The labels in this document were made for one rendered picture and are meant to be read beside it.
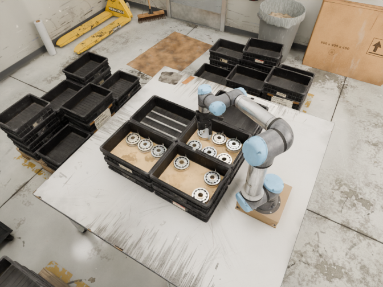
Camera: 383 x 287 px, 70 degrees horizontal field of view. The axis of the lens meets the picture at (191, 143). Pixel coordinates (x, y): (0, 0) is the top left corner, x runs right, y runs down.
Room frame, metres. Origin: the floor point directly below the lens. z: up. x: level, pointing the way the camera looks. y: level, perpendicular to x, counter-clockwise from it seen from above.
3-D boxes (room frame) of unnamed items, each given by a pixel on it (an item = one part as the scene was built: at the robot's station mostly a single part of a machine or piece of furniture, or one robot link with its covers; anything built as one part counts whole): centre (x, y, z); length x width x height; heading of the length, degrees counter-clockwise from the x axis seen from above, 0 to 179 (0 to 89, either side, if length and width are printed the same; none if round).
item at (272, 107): (1.66, -0.54, 0.70); 0.33 x 0.23 x 0.01; 59
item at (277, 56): (2.69, -0.83, 0.37); 0.42 x 0.34 x 0.46; 59
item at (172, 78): (2.08, 0.18, 0.71); 0.22 x 0.19 x 0.01; 59
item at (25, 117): (1.82, 1.51, 0.37); 0.40 x 0.30 x 0.45; 149
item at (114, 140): (1.10, 0.35, 0.87); 0.40 x 0.30 x 0.11; 57
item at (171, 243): (1.18, -0.03, 0.35); 1.60 x 1.60 x 0.70; 59
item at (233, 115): (1.39, -0.31, 0.87); 0.40 x 0.30 x 0.11; 57
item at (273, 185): (0.75, -0.42, 0.96); 0.13 x 0.12 x 0.14; 117
